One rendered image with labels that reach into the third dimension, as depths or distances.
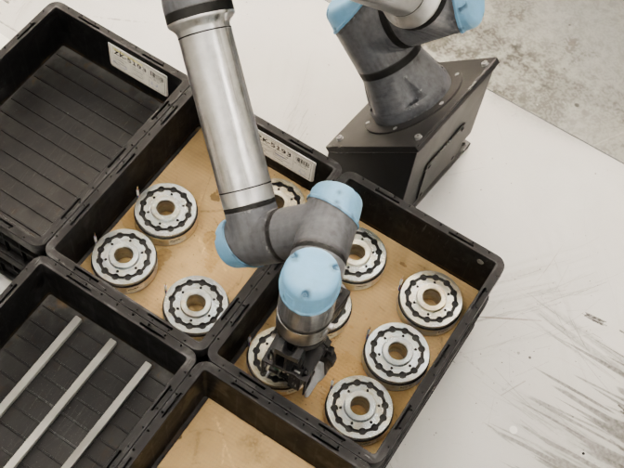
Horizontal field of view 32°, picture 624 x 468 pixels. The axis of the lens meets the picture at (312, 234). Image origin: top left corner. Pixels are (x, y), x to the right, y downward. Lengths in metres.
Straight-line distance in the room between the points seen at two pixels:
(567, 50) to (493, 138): 1.16
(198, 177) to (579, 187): 0.73
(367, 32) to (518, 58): 1.44
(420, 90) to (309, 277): 0.58
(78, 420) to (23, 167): 0.46
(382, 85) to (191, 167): 0.35
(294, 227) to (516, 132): 0.81
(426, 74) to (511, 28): 1.43
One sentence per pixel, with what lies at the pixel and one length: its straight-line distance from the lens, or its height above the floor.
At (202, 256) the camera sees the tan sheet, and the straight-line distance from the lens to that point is 1.76.
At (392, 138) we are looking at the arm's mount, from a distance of 1.81.
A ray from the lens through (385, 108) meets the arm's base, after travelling 1.83.
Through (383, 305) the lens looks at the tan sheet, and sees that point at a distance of 1.74.
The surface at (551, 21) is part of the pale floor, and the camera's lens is 3.29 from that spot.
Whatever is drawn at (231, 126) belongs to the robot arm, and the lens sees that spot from 1.46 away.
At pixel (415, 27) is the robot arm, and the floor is 1.12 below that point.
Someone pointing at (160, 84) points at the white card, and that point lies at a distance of 1.88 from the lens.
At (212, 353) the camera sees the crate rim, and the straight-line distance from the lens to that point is 1.57.
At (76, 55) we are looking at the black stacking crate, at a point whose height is 0.83.
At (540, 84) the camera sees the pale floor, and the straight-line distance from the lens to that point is 3.13.
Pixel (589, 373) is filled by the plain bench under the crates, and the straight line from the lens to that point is 1.92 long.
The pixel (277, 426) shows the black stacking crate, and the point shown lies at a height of 0.89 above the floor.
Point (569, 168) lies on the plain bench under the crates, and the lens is 2.11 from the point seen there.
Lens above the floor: 2.38
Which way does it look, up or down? 60 degrees down
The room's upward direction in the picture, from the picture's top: 9 degrees clockwise
